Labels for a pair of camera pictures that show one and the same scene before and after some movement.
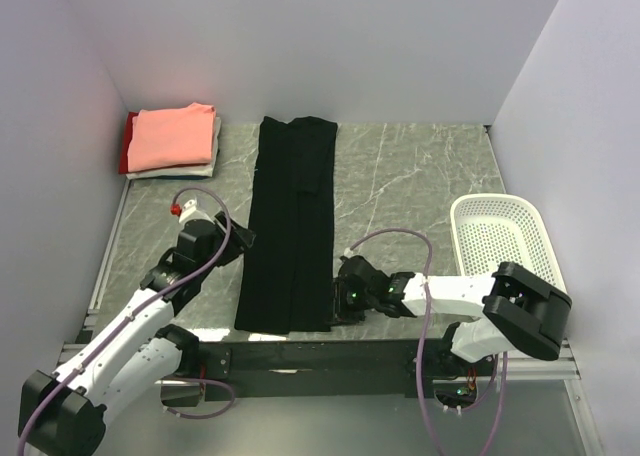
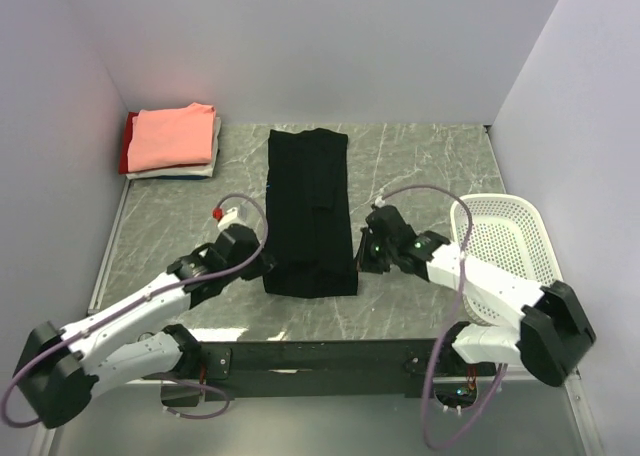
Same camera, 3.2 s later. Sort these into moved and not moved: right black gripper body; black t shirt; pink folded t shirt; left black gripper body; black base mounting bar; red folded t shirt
Moved: right black gripper body; left black gripper body; black t shirt
Not moved: black base mounting bar; red folded t shirt; pink folded t shirt
